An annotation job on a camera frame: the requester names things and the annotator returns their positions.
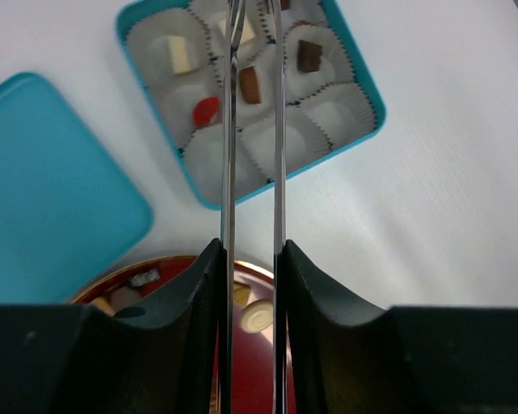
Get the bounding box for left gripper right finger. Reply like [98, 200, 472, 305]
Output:
[283, 241, 518, 413]

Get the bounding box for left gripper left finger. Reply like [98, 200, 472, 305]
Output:
[0, 240, 224, 413]

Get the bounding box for teal tin lid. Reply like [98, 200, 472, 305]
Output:
[0, 72, 153, 304]

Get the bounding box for red round chocolate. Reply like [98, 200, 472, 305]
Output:
[193, 97, 220, 129]

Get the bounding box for teal tin box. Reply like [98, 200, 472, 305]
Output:
[116, 1, 386, 210]

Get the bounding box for brown round cup chocolate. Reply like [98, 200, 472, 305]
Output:
[238, 66, 262, 104]

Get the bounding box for brown rectangular chocolate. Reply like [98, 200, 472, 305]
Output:
[297, 40, 323, 73]

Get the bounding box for metal serving tongs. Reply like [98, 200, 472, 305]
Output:
[217, 1, 287, 413]

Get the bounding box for white rectangular chocolate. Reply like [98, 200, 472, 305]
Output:
[167, 35, 193, 75]

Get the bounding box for white square chocolate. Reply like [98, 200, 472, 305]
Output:
[217, 16, 256, 46]

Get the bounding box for striped cylinder chocolate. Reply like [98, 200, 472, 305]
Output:
[129, 268, 161, 288]

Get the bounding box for white oval swirl chocolate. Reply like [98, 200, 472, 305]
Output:
[240, 299, 274, 334]

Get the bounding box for caramel leaf square chocolate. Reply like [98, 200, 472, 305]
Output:
[233, 281, 251, 307]

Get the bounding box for red round plate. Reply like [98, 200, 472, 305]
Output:
[72, 255, 274, 413]

